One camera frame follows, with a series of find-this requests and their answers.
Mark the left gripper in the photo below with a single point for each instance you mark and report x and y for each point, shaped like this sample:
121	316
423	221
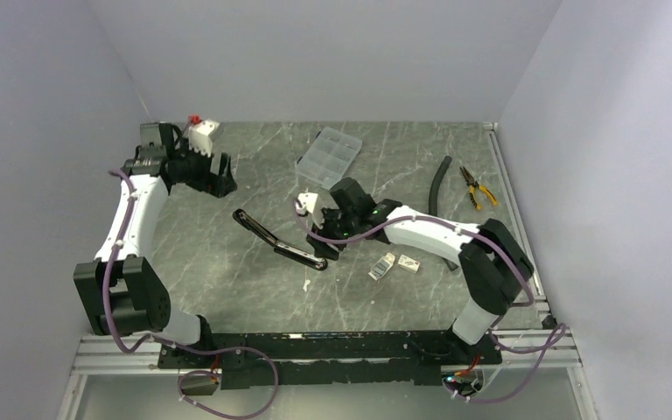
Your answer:
218	185

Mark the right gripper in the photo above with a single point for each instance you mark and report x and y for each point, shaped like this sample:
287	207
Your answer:
324	249

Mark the staple tray with staples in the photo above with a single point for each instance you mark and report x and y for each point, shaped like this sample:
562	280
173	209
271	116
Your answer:
382	267

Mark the white staple box sleeve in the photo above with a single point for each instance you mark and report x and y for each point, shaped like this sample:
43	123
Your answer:
410	264

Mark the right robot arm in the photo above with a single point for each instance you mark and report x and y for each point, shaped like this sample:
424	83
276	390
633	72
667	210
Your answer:
495	268

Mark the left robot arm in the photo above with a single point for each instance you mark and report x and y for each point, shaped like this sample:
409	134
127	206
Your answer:
120	291

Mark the clear plastic organizer box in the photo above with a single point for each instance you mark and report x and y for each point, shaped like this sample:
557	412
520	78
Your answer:
329	157

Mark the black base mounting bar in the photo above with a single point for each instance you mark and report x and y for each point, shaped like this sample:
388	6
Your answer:
249	360

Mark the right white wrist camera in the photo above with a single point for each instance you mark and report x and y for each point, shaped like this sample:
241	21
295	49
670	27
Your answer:
307	203

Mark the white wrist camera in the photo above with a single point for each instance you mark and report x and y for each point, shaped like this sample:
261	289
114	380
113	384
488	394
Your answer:
201	135
307	203

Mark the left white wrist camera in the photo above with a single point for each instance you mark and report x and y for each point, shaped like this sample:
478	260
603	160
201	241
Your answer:
201	135

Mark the yellow handled pliers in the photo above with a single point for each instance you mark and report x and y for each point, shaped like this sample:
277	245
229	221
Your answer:
474	186

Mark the aluminium extrusion rail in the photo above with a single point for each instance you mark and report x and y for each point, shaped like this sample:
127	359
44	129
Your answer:
100	356

